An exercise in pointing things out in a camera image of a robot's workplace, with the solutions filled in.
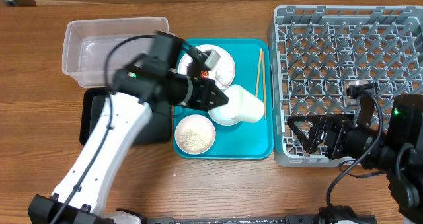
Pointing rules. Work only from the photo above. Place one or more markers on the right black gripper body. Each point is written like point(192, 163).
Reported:
point(346, 139)

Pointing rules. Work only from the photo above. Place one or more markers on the pink small bowl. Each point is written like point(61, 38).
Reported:
point(195, 134)

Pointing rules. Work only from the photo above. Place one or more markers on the white cup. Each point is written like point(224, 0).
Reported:
point(242, 105)

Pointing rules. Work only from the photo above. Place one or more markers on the black tray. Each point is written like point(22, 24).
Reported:
point(158, 130)

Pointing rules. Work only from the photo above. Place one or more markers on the right wooden chopstick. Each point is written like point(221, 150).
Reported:
point(264, 85)

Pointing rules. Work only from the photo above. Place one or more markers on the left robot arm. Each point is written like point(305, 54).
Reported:
point(170, 71)

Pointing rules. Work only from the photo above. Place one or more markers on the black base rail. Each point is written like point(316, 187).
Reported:
point(324, 216)

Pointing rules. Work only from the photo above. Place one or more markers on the white plate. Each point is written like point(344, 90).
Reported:
point(225, 59)

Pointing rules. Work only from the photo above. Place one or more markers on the red snack wrapper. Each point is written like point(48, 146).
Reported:
point(195, 70)

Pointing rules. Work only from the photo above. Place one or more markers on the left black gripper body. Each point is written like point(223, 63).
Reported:
point(203, 94)

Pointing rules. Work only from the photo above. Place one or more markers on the grey dishwasher rack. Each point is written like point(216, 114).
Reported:
point(316, 50)

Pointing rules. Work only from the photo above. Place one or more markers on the clear plastic bin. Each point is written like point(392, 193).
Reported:
point(88, 42)

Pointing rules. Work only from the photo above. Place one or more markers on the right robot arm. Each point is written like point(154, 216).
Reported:
point(397, 152)

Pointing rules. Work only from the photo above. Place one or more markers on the left wooden chopstick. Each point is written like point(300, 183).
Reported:
point(258, 72)

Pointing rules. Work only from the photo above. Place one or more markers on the grey bowl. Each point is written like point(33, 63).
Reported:
point(216, 115)

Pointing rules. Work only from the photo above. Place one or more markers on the wooden chopstick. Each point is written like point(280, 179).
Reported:
point(258, 72)
point(264, 85)

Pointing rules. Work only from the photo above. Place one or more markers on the teal serving tray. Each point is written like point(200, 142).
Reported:
point(243, 140)

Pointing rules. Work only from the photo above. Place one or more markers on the crumpled white tissue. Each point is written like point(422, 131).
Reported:
point(224, 74)

